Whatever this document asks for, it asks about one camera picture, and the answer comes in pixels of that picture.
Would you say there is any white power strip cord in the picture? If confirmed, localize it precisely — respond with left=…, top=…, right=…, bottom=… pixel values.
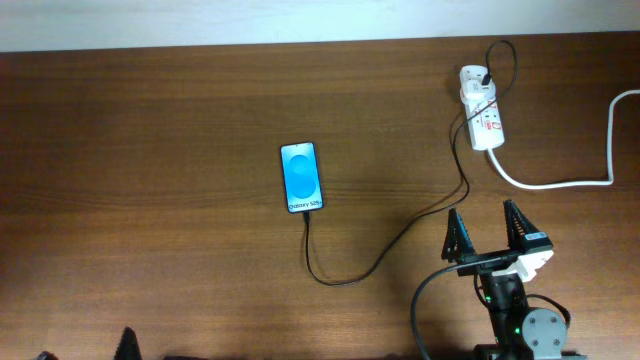
left=487, top=89, right=640, bottom=191

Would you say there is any blue Samsung Galaxy smartphone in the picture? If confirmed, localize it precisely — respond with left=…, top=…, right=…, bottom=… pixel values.
left=280, top=142, right=324, bottom=213

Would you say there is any white power strip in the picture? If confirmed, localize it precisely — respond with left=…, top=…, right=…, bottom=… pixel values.
left=459, top=65, right=505, bottom=151

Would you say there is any black USB charging cable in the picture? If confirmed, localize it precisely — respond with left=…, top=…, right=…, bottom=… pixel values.
left=302, top=39, right=518, bottom=288

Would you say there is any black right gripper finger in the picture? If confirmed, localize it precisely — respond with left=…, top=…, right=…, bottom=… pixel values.
left=503, top=200, right=553, bottom=254
left=441, top=208, right=475, bottom=263

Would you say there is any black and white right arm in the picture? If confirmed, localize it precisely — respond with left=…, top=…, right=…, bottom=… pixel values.
left=441, top=200, right=585, bottom=360

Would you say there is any white USB wall charger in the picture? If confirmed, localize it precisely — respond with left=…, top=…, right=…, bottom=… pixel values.
left=460, top=79, right=496, bottom=104

